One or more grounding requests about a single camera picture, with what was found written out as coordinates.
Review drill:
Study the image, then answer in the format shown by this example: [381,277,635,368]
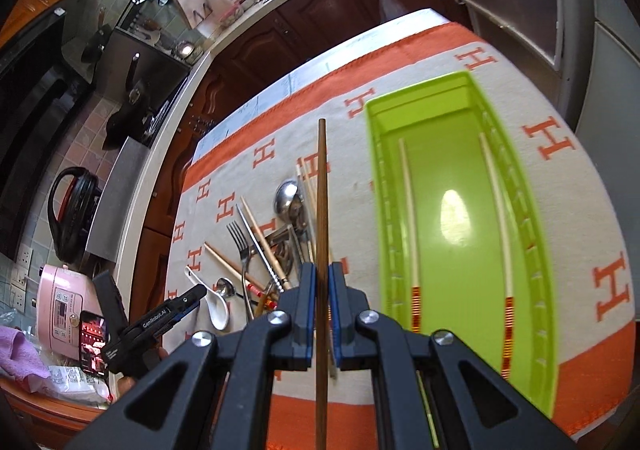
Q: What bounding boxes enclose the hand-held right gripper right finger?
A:
[329,262,576,450]

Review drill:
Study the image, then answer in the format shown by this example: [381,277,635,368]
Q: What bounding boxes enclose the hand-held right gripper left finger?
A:
[65,262,317,450]

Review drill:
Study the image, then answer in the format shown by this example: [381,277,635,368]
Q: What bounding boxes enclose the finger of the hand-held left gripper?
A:
[162,284,207,325]

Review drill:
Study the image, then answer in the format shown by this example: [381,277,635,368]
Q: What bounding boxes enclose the white ceramic spoon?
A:
[184,266,230,331]

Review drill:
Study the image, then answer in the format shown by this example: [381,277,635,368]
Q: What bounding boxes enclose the small metal spoon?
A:
[214,278,251,301]

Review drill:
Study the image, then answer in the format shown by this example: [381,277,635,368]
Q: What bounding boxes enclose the metal fork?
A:
[226,221,256,323]

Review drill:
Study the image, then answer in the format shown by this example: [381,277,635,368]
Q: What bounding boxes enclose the brown wooden chopstick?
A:
[314,119,332,450]

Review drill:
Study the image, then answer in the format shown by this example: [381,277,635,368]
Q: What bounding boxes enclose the green plastic tray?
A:
[365,71,557,421]

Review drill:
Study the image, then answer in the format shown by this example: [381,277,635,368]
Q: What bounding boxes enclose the pink rice cooker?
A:
[36,264,108,361]

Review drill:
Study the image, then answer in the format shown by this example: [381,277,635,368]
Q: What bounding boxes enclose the white plastic packet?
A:
[47,364,117,406]

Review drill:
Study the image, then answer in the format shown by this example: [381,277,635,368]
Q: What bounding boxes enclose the metal chopstick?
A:
[235,204,286,293]

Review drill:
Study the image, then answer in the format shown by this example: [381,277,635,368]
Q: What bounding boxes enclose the stainless steel panel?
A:
[84,139,152,261]

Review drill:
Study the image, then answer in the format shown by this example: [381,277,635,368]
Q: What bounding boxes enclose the purple cloth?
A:
[0,325,52,381]

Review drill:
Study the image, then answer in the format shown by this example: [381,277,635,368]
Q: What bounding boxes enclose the black and red kettle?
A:
[47,167,104,271]

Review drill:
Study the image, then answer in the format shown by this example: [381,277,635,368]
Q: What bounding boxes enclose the orange cream printed blanket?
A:
[162,22,626,450]

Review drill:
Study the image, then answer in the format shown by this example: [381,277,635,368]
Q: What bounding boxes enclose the black wok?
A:
[102,52,157,151]

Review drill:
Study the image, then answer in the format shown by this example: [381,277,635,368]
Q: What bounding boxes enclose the black frying pan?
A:
[81,10,114,65]

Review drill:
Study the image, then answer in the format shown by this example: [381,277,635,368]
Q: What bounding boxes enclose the wooden cutting board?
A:
[172,0,214,29]

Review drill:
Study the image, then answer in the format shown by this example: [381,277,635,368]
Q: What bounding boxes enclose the brown wooden kitchen cabinet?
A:
[130,0,471,281]

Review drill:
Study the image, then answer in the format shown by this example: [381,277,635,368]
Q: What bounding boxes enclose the white plastic bag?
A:
[379,0,407,24]

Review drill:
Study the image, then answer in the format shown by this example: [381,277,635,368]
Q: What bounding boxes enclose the white refrigerator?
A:
[574,0,640,165]

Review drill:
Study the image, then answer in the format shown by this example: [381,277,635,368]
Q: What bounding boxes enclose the white wall socket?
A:
[10,245,35,313]

